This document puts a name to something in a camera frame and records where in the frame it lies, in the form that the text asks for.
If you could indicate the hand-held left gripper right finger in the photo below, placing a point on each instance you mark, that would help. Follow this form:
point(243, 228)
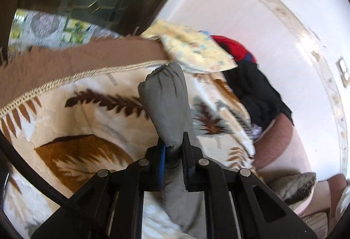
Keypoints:
point(186, 157)

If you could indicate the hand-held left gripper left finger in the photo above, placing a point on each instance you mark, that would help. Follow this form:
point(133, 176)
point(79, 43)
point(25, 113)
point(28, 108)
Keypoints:
point(162, 158)

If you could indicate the grey quilted jacket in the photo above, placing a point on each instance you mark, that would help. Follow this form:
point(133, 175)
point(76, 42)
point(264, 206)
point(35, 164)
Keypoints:
point(166, 96)

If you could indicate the leaf print blanket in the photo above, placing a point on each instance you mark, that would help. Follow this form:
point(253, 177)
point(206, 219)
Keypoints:
point(82, 124)

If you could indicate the pink sofa backrest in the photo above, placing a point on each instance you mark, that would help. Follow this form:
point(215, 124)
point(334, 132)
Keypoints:
point(276, 146)

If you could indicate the black garment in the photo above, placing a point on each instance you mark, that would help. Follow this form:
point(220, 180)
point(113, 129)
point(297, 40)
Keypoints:
point(254, 91)

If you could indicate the yellow printed cloth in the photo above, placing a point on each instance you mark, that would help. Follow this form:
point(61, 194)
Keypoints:
point(191, 50)

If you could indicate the patterned cushion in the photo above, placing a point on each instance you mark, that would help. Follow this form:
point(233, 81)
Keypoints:
point(295, 187)

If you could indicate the blue garment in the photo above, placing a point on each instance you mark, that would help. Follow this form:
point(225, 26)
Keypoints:
point(247, 57)

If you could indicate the red garment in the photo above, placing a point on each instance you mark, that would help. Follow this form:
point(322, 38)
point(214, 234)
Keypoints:
point(232, 47)

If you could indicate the pink armchair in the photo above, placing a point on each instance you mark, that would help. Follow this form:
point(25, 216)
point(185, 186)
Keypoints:
point(337, 184)

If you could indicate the wall light switch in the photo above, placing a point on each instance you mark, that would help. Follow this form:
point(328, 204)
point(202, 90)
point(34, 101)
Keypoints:
point(343, 68)

